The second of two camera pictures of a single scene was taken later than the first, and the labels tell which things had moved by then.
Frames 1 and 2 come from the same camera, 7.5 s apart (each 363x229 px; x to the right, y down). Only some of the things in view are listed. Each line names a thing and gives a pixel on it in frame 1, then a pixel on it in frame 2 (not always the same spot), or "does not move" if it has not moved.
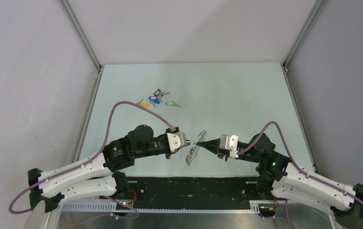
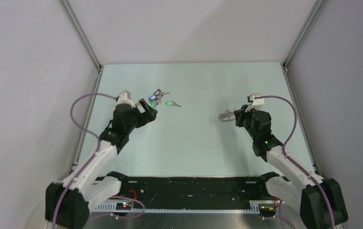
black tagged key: x=158 y=92 does not move
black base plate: x=191 y=192 does not move
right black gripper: x=213 y=145 → x=240 y=114
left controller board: x=121 y=207 does not move
